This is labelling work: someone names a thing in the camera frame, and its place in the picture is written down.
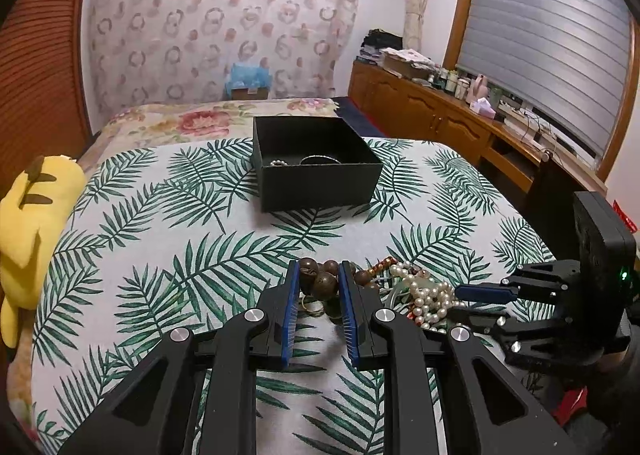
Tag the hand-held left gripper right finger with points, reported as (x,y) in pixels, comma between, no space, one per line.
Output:
(350,315)

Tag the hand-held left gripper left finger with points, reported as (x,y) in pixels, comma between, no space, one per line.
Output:
(293,315)

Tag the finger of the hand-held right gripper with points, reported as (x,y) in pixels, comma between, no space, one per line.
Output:
(480,293)
(480,321)

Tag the pale jade bangle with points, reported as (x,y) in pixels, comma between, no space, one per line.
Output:
(398,288)

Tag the black cardboard box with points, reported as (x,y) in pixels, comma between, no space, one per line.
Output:
(320,185)

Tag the red blanket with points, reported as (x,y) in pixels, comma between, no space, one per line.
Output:
(572,407)

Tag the white power strip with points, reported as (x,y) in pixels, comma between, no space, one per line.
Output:
(517,114)

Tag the green leaf print cloth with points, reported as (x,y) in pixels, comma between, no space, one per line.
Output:
(150,235)

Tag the pink tissue box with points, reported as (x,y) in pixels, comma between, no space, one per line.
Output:
(482,108)

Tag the wooden cabinet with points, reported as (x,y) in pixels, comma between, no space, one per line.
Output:
(425,110)

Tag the pink figurine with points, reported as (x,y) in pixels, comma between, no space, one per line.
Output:
(477,87)

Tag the dark blue blanket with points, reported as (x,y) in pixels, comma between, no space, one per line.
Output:
(357,117)

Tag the grey window blind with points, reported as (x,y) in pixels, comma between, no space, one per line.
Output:
(540,35)

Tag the row of cosmetic bottles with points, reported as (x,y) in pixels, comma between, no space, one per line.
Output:
(452,82)

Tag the floral blanket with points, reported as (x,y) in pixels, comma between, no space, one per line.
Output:
(200,122)

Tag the small brown cardboard box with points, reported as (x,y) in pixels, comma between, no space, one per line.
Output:
(248,93)

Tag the open cardboard box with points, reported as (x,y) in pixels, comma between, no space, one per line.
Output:
(400,69)

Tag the blue plastic bag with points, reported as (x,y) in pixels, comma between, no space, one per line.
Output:
(247,75)

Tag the white patterned cloth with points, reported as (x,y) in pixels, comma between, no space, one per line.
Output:
(405,55)

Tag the stack of books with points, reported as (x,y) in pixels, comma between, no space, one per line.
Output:
(369,56)

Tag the pile of dark clothes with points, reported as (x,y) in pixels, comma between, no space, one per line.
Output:
(382,39)

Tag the yellow plush toy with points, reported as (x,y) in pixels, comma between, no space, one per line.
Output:
(30,235)

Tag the circle patterned curtain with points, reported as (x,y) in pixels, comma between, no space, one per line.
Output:
(200,35)

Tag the wooden slatted wardrobe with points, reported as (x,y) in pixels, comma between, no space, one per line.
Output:
(40,60)

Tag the wooden window frame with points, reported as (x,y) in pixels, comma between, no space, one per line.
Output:
(465,10)

